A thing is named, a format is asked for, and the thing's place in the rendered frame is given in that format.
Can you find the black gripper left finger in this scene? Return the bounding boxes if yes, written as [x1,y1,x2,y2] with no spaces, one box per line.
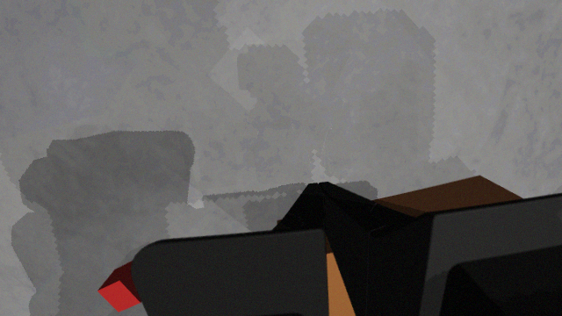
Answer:
[131,183,329,316]

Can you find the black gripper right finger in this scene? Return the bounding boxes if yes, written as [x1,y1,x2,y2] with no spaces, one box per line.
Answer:
[319,182,562,316]

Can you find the red and dark maroon square block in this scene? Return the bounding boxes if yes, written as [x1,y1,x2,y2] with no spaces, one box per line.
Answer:
[98,262,141,312]

